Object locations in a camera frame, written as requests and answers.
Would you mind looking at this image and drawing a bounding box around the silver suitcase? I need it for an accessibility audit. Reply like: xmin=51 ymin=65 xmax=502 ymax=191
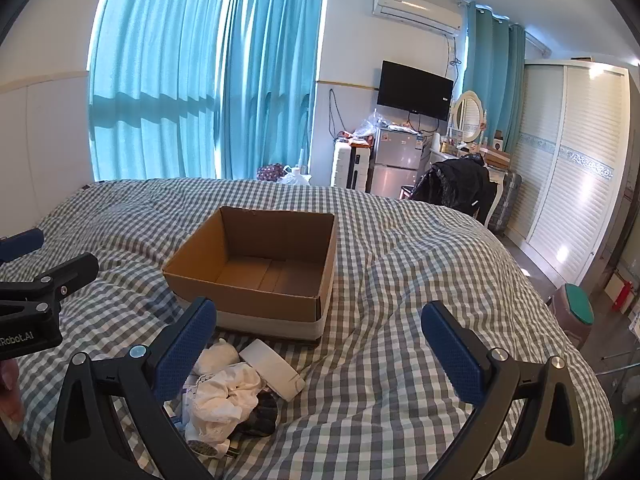
xmin=487 ymin=170 xmax=522 ymax=233

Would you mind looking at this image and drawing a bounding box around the black patterned pouch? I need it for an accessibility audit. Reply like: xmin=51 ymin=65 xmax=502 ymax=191
xmin=240 ymin=391 xmax=280 ymax=437

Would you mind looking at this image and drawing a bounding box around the stool with green cushion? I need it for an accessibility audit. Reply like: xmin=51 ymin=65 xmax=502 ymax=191
xmin=547 ymin=282 xmax=596 ymax=351

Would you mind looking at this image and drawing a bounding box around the white slatted wardrobe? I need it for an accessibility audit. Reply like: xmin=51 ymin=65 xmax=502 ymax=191
xmin=502 ymin=60 xmax=632 ymax=288

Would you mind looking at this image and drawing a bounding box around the small brown cardboard box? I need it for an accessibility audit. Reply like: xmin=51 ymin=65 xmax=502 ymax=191
xmin=479 ymin=147 xmax=512 ymax=170

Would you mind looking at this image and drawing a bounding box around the white air conditioner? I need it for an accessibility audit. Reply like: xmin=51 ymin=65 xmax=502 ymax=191
xmin=372 ymin=0 xmax=462 ymax=37

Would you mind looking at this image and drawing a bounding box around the dark wall cable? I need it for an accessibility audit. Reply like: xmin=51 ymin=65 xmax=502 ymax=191
xmin=327 ymin=87 xmax=347 ymax=138

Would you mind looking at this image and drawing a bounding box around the white suitcase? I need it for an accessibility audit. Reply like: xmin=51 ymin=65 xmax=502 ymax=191
xmin=331 ymin=141 xmax=353 ymax=189

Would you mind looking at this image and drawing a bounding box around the white box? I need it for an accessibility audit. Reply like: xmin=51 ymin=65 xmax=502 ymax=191
xmin=239 ymin=338 xmax=307 ymax=402

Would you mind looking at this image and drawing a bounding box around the oval white mirror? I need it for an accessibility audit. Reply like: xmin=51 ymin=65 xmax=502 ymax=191
xmin=450 ymin=91 xmax=487 ymax=145

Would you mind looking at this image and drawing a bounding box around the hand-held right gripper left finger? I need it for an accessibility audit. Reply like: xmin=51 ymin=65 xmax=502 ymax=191
xmin=50 ymin=296 xmax=218 ymax=480

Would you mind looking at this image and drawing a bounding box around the wide teal curtain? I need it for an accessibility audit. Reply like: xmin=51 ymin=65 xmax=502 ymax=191
xmin=87 ymin=0 xmax=228 ymax=182

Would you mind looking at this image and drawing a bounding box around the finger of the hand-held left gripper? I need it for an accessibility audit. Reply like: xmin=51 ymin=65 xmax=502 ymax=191
xmin=0 ymin=253 xmax=100 ymax=312
xmin=0 ymin=228 xmax=45 ymax=264

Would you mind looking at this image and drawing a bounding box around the clear plastic bag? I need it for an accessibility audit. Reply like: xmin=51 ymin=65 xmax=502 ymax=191
xmin=357 ymin=109 xmax=388 ymax=136

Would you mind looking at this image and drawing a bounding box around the black jacket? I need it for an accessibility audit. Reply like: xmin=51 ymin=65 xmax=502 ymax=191
xmin=410 ymin=154 xmax=493 ymax=221

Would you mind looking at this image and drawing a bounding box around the person's left hand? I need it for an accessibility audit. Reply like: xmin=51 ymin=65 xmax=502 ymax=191
xmin=0 ymin=360 xmax=24 ymax=424

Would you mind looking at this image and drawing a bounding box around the silver fridge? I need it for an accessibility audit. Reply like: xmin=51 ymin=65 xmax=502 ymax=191
xmin=367 ymin=127 xmax=426 ymax=200

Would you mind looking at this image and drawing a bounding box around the grey checked blanket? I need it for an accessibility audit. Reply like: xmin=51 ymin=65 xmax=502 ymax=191
xmin=0 ymin=177 xmax=615 ymax=480

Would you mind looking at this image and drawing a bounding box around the white cloth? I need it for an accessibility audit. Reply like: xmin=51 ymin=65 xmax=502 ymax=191
xmin=185 ymin=362 xmax=266 ymax=446

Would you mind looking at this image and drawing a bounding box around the narrow teal curtain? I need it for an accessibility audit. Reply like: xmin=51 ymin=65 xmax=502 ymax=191
xmin=460 ymin=2 xmax=526 ymax=161

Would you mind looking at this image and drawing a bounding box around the black wall television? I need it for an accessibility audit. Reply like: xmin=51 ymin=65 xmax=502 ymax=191
xmin=376 ymin=60 xmax=455 ymax=122

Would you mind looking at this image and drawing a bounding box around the white plastic bag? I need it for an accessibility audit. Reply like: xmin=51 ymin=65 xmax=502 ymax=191
xmin=276 ymin=164 xmax=312 ymax=185

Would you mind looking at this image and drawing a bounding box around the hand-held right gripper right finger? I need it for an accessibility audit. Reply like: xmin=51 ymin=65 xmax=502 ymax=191
xmin=421 ymin=301 xmax=587 ymax=480

